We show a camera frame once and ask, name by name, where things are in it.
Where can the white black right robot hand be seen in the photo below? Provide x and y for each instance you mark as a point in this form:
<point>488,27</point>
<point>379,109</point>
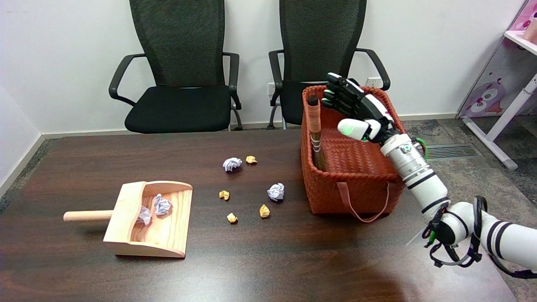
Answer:
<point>369,111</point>

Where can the red woven basket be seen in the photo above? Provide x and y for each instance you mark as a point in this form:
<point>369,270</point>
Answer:
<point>356,195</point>

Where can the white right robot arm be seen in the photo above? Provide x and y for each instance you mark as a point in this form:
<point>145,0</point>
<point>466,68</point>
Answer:
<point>413,163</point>

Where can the black mesh office chair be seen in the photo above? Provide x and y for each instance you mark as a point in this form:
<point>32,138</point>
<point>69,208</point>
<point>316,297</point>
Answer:
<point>176,109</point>
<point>319,37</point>

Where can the metal floor vent grille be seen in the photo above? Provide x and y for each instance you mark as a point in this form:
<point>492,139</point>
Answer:
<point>455,151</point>

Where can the white crumpled paper ball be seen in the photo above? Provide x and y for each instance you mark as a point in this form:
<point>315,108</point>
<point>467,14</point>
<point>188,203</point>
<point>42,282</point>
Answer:
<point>276,191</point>
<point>162,205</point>
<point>144,216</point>
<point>232,164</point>

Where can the orange crumpled paper ball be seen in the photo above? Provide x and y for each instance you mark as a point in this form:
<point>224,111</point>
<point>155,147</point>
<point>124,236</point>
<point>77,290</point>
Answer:
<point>251,159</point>
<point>224,194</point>
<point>264,211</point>
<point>231,217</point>

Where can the wooden dustpan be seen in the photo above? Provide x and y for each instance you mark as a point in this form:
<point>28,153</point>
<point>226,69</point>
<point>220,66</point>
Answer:
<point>163,235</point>

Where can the white wall socket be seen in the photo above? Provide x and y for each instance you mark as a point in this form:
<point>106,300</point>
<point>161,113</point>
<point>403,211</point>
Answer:
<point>373,82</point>
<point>271,89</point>

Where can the white children's desk frame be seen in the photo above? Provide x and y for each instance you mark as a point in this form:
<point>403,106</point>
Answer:
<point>491,134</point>

